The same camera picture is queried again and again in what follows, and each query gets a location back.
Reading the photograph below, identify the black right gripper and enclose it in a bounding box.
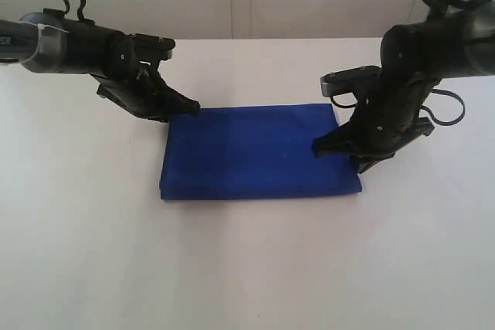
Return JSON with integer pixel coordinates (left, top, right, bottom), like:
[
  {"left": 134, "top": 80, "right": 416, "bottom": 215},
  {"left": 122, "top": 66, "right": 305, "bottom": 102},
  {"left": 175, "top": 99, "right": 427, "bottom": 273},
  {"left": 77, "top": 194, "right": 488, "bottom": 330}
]
[{"left": 312, "top": 74, "right": 435, "bottom": 175}]

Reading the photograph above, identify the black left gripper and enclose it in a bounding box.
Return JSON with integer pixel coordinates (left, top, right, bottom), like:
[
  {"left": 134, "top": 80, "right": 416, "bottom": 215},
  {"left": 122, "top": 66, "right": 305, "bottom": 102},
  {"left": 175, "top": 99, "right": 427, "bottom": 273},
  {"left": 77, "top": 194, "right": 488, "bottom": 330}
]
[{"left": 95, "top": 64, "right": 200, "bottom": 121}]

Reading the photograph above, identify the blue towel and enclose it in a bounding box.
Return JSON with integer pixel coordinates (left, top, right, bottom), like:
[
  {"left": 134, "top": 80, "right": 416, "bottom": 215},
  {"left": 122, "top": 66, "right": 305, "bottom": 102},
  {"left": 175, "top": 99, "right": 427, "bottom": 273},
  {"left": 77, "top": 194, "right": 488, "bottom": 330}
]
[{"left": 159, "top": 104, "right": 362, "bottom": 201}]

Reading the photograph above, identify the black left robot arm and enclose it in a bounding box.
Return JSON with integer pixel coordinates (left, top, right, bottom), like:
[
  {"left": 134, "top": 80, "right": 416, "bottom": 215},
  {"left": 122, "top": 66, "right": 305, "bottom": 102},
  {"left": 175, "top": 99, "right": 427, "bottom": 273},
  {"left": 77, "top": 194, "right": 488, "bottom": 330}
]
[{"left": 1, "top": 9, "right": 200, "bottom": 122}]

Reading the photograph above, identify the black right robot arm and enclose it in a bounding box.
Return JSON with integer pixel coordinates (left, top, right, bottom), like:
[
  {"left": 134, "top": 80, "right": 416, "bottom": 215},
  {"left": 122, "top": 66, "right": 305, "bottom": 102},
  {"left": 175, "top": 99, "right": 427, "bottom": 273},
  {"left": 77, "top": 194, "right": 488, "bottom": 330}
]
[{"left": 312, "top": 0, "right": 494, "bottom": 173}]

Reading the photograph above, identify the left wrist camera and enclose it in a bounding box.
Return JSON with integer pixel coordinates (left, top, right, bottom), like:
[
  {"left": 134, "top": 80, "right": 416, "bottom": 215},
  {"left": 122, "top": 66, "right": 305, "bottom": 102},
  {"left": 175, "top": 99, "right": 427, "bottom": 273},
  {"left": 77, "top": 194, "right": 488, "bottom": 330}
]
[{"left": 131, "top": 33, "right": 176, "bottom": 64}]

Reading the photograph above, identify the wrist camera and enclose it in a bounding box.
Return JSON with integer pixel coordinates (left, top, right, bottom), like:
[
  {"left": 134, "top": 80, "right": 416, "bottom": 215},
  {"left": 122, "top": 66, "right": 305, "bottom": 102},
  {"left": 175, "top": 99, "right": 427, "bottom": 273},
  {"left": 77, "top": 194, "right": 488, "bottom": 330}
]
[
  {"left": 320, "top": 66, "right": 381, "bottom": 98},
  {"left": 131, "top": 33, "right": 176, "bottom": 64}
]

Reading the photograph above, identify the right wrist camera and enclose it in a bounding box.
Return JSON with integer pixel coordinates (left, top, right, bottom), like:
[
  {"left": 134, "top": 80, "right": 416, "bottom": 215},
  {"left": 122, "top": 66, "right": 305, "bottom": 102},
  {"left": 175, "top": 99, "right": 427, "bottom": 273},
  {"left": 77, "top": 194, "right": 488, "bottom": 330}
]
[{"left": 320, "top": 66, "right": 381, "bottom": 98}]

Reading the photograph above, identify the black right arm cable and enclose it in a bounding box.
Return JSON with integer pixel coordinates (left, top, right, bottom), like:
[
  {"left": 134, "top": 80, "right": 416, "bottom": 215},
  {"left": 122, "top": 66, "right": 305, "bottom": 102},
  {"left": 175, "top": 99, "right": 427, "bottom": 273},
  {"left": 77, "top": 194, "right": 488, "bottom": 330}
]
[{"left": 419, "top": 89, "right": 466, "bottom": 127}]

